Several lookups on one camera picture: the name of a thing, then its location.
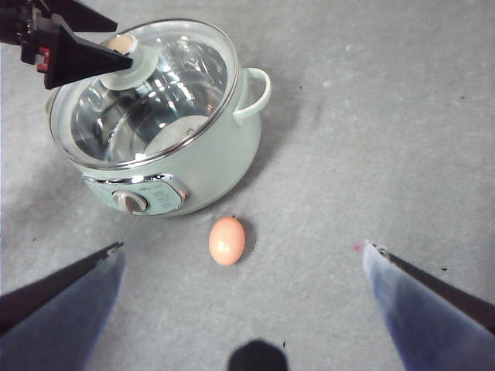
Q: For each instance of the brown egg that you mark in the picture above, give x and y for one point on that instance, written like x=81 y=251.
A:
x=227 y=241

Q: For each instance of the pale green electric pot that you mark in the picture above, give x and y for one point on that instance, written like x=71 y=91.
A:
x=216 y=162

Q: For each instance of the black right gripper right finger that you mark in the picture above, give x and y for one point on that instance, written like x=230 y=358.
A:
x=433 y=320

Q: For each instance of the glass lid with round knob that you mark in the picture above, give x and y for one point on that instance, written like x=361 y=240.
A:
x=162 y=96

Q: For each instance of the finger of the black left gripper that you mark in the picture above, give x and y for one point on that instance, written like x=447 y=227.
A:
x=83 y=17
x=77 y=62

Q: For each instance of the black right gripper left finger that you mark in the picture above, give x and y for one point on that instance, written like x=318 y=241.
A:
x=50 y=320

